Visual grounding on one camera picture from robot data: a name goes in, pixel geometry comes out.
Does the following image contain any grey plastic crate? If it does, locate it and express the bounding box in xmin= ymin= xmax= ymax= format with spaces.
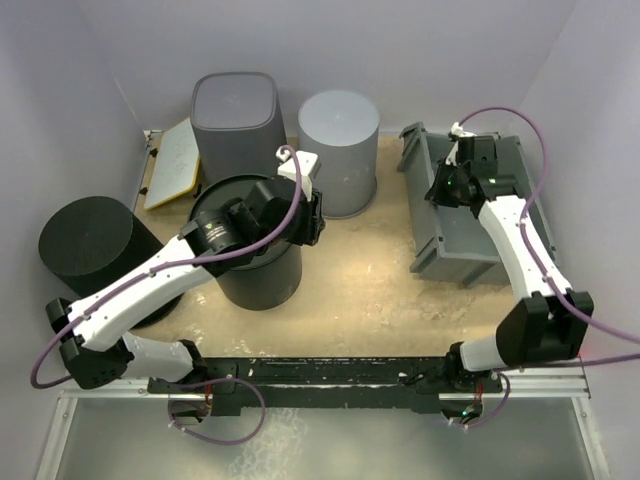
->
xmin=397 ymin=122 xmax=534 ymax=288

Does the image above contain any dark blue round bin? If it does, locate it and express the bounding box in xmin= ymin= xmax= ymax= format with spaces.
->
xmin=188 ymin=174 xmax=303 ymax=311

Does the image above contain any smooth lavender round bin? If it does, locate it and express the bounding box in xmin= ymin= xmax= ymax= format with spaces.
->
xmin=298 ymin=90 xmax=380 ymax=219

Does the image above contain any grey slotted square bin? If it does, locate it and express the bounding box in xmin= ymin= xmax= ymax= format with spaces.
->
xmin=190 ymin=72 xmax=287 ymax=184

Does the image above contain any black round bin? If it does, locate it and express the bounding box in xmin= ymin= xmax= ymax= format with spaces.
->
xmin=38 ymin=196 xmax=163 ymax=298

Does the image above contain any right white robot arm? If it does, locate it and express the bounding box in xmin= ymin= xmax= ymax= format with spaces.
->
xmin=425 ymin=125 xmax=594 ymax=391

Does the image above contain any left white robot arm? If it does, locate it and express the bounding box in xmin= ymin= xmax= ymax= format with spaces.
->
xmin=45 ymin=176 xmax=325 ymax=392

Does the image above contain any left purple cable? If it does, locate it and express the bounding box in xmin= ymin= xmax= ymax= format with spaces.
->
xmin=29 ymin=144 xmax=306 ymax=390

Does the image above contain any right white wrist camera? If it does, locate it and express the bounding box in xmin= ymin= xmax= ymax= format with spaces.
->
xmin=445 ymin=122 xmax=476 ymax=166

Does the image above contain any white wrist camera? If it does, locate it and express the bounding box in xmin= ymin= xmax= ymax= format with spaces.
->
xmin=275 ymin=145 xmax=321 ymax=200
xmin=445 ymin=122 xmax=476 ymax=166

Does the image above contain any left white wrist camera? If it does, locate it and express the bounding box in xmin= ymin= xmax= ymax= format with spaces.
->
xmin=275 ymin=145 xmax=321 ymax=200

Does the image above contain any small whiteboard wooden frame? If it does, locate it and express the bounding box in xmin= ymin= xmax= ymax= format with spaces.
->
xmin=144 ymin=117 xmax=200 ymax=210

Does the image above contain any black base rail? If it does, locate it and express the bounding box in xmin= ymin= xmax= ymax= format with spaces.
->
xmin=148 ymin=356 xmax=502 ymax=416

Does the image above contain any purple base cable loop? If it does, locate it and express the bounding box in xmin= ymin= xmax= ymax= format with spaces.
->
xmin=167 ymin=375 xmax=269 ymax=447

